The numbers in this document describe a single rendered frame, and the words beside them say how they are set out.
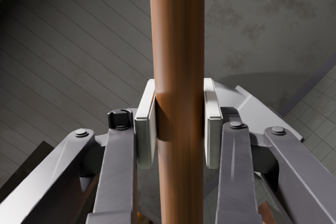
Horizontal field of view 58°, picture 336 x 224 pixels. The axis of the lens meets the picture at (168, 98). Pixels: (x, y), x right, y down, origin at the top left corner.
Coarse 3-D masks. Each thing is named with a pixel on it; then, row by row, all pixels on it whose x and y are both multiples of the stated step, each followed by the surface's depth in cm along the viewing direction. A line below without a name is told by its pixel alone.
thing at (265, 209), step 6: (264, 204) 220; (258, 210) 222; (264, 210) 216; (270, 210) 214; (276, 210) 224; (264, 216) 213; (270, 216) 208; (276, 216) 215; (282, 216) 223; (270, 222) 204; (276, 222) 206; (282, 222) 214
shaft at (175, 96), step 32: (160, 0) 16; (192, 0) 16; (160, 32) 16; (192, 32) 16; (160, 64) 17; (192, 64) 17; (160, 96) 18; (192, 96) 17; (160, 128) 18; (192, 128) 18; (160, 160) 19; (192, 160) 19; (160, 192) 21; (192, 192) 20
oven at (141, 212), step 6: (42, 144) 195; (48, 144) 199; (48, 150) 194; (12, 174) 162; (96, 186) 199; (90, 192) 191; (90, 198) 187; (84, 204) 180; (90, 204) 183; (138, 204) 213; (84, 210) 176; (138, 210) 208; (144, 210) 213; (78, 216) 170; (84, 216) 173; (138, 216) 208; (144, 216) 208; (150, 216) 212; (72, 222) 164; (78, 222) 167; (138, 222) 210; (144, 222) 210; (150, 222) 210; (156, 222) 211
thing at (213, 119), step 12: (204, 84) 20; (204, 96) 18; (216, 96) 18; (204, 108) 18; (216, 108) 16; (204, 120) 18; (216, 120) 15; (204, 132) 18; (216, 132) 15; (204, 144) 18; (216, 144) 15; (216, 156) 16; (216, 168) 16
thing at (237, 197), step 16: (224, 128) 14; (240, 128) 14; (224, 144) 13; (240, 144) 13; (224, 160) 12; (240, 160) 12; (224, 176) 11; (240, 176) 11; (224, 192) 10; (240, 192) 10; (224, 208) 9; (240, 208) 9; (256, 208) 9
